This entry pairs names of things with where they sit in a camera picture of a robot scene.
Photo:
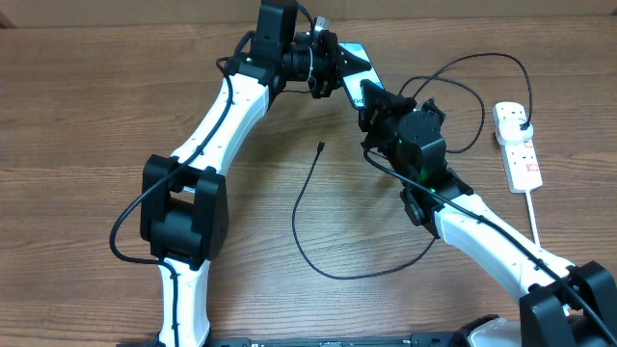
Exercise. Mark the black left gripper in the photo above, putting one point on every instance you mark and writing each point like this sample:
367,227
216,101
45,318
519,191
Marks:
335,67

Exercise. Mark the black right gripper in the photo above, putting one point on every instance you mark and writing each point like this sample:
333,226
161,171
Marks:
378,111

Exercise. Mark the blue Samsung smartphone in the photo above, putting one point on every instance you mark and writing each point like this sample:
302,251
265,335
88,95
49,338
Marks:
352,82

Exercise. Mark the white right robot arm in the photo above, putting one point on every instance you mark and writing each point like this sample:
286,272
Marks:
560,304

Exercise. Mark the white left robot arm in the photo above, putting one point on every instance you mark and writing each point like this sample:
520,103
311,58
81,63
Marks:
184,209

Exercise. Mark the white charger plug adapter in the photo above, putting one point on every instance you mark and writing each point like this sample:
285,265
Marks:
510,132

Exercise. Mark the white power strip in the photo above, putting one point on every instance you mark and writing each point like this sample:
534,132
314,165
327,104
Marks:
519,160

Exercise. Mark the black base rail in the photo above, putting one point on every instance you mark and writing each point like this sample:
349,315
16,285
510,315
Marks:
328,342

